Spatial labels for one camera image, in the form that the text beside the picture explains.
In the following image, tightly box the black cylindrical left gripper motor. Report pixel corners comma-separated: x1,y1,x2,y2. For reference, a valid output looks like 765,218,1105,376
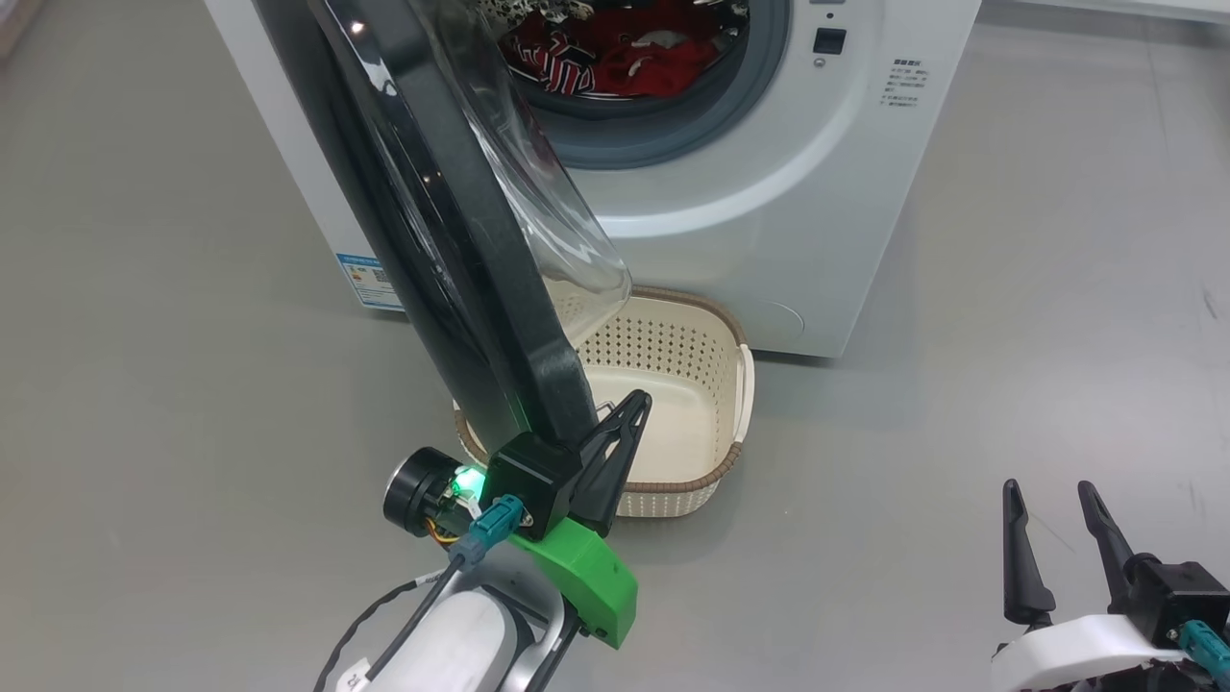
382,447,481,539

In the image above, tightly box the blue energy label sticker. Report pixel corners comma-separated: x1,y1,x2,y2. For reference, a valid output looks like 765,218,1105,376
335,253,405,311

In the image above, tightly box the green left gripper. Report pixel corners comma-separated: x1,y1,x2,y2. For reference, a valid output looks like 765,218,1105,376
509,389,653,651

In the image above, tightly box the cream perforated laundry basket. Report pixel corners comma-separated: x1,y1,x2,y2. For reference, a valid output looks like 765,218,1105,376
454,285,756,520

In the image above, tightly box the left black cable teal plug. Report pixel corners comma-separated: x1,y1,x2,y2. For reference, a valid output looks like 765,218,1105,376
312,495,525,692

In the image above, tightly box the black round glass washer door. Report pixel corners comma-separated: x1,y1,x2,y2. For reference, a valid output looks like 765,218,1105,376
252,0,633,457

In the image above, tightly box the white washing machine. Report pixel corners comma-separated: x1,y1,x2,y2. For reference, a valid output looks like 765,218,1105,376
204,0,983,359

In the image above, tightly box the right black cable teal plug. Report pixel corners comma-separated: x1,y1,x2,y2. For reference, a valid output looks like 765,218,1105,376
1180,620,1230,685

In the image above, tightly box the black cable teal plug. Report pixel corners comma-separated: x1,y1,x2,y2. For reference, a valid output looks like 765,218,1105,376
1180,620,1230,685
312,495,525,692

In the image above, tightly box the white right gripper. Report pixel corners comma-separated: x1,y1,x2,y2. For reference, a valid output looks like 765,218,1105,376
990,479,1193,692

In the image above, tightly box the red jersey with striped trim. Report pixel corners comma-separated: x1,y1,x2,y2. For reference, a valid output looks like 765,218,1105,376
502,19,602,99

